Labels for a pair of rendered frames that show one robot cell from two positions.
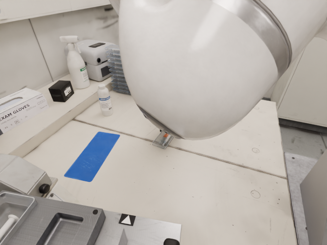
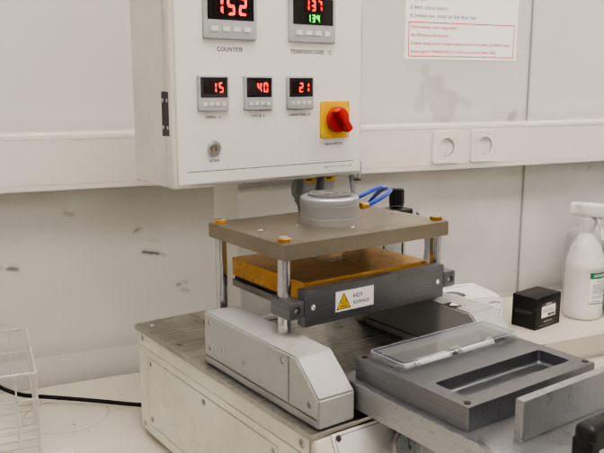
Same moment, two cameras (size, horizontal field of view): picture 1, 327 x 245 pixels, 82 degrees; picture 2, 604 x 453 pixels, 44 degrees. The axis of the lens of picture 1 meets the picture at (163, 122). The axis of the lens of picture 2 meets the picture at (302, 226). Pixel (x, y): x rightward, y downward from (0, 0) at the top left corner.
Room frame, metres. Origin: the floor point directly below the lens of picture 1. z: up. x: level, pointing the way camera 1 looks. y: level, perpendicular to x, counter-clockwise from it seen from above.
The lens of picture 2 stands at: (-0.64, -0.22, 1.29)
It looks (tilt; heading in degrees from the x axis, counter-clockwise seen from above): 11 degrees down; 44
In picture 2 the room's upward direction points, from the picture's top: straight up
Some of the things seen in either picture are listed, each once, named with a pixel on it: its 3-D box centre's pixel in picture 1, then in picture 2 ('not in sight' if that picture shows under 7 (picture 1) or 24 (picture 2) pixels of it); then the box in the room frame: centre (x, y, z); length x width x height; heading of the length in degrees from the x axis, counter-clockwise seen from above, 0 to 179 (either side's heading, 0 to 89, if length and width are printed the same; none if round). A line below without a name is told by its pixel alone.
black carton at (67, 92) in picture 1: (62, 91); (536, 307); (0.80, 0.48, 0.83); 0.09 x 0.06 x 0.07; 173
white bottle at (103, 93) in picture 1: (104, 99); not in sight; (0.73, 0.26, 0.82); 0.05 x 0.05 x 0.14
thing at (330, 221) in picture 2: not in sight; (326, 235); (0.12, 0.47, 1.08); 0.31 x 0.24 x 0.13; 170
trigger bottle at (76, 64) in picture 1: (76, 62); (586, 260); (0.92, 0.43, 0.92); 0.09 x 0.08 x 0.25; 94
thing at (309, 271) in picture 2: not in sight; (333, 253); (0.11, 0.44, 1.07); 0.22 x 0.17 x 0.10; 170
